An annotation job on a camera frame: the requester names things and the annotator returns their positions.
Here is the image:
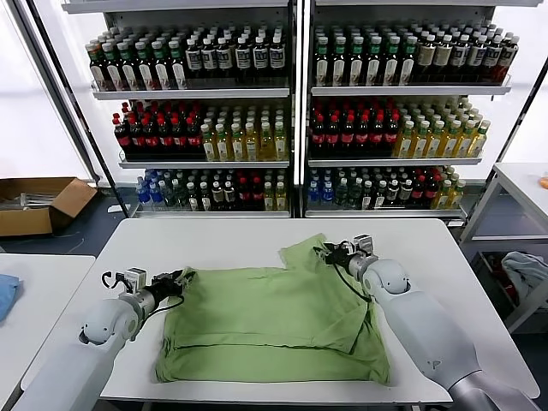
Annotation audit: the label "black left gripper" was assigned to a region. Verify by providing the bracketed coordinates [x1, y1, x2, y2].
[149, 269, 190, 301]

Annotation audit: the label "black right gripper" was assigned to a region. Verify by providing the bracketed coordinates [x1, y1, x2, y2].
[314, 241, 353, 270]

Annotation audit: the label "green polo shirt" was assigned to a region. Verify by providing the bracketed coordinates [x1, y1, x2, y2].
[153, 233, 391, 386]

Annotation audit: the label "cola bottle red cap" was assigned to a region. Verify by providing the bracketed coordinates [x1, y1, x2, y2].
[325, 114, 342, 158]
[310, 114, 326, 158]
[114, 116, 133, 160]
[411, 176, 426, 209]
[251, 177, 265, 211]
[143, 117, 160, 160]
[340, 113, 356, 158]
[172, 117, 188, 160]
[425, 175, 439, 209]
[369, 112, 385, 158]
[354, 113, 371, 158]
[384, 111, 400, 158]
[158, 117, 175, 160]
[129, 117, 146, 160]
[186, 116, 203, 160]
[237, 177, 252, 211]

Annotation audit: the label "dark storage bin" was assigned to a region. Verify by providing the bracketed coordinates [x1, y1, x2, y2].
[475, 250, 548, 320]

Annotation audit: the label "brown cardboard box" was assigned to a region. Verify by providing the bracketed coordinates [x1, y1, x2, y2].
[0, 176, 98, 238]

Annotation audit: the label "clear plastic packets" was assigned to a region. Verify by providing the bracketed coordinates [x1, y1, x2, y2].
[19, 191, 59, 211]

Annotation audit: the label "blue folded cloth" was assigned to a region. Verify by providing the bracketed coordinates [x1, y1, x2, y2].
[0, 273, 23, 326]

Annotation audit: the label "white metal bottle shelf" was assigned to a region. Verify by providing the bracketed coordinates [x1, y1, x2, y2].
[62, 0, 301, 219]
[301, 0, 545, 222]

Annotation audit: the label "red item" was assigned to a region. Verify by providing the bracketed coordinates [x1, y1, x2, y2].
[491, 256, 517, 303]

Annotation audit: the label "dark tea bottle green cap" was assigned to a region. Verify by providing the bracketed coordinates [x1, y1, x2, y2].
[168, 40, 188, 91]
[119, 41, 137, 92]
[152, 40, 170, 91]
[366, 36, 383, 86]
[314, 37, 331, 86]
[135, 40, 153, 92]
[348, 36, 366, 86]
[383, 36, 400, 86]
[331, 37, 348, 86]
[400, 36, 418, 86]
[104, 42, 122, 92]

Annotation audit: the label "grey crumpled cloth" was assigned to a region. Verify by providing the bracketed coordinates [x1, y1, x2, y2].
[501, 251, 548, 307]

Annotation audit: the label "dark drink bottle blue label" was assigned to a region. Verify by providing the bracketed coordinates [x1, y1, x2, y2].
[235, 36, 253, 80]
[217, 37, 235, 80]
[483, 36, 501, 83]
[269, 35, 287, 80]
[185, 37, 203, 80]
[450, 34, 468, 83]
[467, 35, 485, 83]
[201, 37, 218, 80]
[253, 36, 270, 80]

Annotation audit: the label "dark drink bottle beige label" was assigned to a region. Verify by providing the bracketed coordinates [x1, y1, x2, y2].
[417, 34, 434, 83]
[433, 34, 451, 83]

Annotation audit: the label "red drink bottle white cap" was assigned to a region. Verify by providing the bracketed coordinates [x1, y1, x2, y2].
[498, 37, 521, 83]

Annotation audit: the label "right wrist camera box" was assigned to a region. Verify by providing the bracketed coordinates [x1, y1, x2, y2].
[350, 233, 376, 258]

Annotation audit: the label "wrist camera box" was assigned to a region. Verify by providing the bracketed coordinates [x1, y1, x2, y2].
[350, 233, 376, 258]
[122, 266, 149, 296]

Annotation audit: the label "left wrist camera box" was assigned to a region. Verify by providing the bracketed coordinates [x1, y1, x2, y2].
[122, 266, 149, 296]

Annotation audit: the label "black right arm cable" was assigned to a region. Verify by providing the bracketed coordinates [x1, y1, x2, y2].
[312, 244, 372, 303]

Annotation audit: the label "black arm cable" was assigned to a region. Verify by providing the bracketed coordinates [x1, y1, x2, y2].
[312, 244, 372, 303]
[101, 269, 186, 318]

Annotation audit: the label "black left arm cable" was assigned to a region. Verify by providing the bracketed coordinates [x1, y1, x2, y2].
[101, 269, 186, 318]

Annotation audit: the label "dark slanted window post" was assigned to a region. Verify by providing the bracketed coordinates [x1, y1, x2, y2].
[10, 0, 132, 217]

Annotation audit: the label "white metal frame table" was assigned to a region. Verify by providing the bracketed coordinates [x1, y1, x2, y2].
[460, 162, 548, 336]

